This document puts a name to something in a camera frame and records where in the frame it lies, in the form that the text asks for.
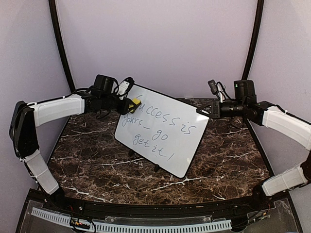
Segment white slotted cable duct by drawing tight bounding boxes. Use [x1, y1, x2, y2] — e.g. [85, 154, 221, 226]
[31, 207, 232, 233]

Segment black front rail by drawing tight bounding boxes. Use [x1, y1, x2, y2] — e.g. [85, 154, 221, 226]
[37, 195, 269, 219]

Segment white whiteboard black frame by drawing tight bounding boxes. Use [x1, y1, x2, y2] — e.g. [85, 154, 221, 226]
[114, 85, 209, 178]

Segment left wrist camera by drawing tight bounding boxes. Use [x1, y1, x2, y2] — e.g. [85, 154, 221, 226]
[114, 77, 135, 100]

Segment yellow black eraser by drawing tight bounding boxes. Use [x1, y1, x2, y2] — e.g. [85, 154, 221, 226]
[130, 98, 142, 113]

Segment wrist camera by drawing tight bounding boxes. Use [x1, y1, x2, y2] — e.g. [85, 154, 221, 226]
[114, 77, 135, 100]
[207, 80, 225, 103]

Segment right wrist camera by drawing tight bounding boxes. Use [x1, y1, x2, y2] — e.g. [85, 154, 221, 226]
[207, 80, 225, 103]

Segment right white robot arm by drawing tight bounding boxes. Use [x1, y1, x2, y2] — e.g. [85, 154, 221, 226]
[196, 80, 311, 211]

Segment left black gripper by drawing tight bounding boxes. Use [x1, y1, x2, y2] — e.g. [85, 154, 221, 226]
[101, 93, 136, 115]

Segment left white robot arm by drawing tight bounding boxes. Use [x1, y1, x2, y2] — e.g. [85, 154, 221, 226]
[9, 75, 141, 212]

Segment black frame post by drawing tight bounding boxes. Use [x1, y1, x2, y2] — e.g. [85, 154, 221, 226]
[48, 0, 76, 92]
[241, 0, 264, 80]

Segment left black frame post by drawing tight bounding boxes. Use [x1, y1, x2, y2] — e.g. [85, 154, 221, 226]
[48, 0, 76, 92]

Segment right black frame post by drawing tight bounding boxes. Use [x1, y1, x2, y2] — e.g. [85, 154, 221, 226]
[241, 0, 264, 80]

